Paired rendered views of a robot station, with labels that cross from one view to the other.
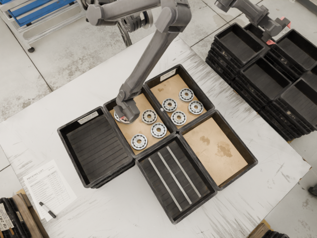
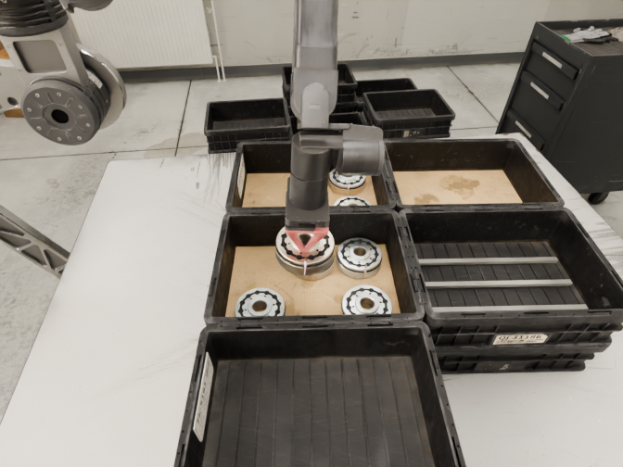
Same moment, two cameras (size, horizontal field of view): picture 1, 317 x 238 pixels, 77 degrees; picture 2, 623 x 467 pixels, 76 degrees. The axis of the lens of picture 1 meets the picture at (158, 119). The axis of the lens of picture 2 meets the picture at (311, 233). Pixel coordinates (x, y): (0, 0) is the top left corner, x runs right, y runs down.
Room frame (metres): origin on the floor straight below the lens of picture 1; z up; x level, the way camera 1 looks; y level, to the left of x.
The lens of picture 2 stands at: (0.10, 0.56, 1.54)
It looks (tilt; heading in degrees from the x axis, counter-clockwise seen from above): 45 degrees down; 306
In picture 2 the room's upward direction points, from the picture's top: straight up
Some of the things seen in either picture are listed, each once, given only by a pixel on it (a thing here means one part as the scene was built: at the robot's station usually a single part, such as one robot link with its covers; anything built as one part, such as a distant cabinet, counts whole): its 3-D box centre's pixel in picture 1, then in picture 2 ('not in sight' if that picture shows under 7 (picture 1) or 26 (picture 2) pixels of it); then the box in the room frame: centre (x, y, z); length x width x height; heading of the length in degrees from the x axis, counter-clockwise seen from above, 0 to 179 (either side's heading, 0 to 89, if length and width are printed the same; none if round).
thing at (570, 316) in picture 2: (175, 175); (505, 258); (0.10, -0.12, 0.92); 0.40 x 0.30 x 0.02; 37
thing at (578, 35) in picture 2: not in sight; (586, 33); (0.23, -1.84, 0.88); 0.25 x 0.19 x 0.03; 43
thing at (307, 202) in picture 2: (124, 106); (308, 188); (0.39, 0.17, 1.16); 0.10 x 0.07 x 0.07; 127
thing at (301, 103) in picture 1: (291, 112); (400, 142); (0.82, -1.25, 0.37); 0.40 x 0.30 x 0.45; 43
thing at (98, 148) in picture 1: (96, 146); (317, 423); (0.24, 0.36, 0.87); 0.40 x 0.30 x 0.11; 37
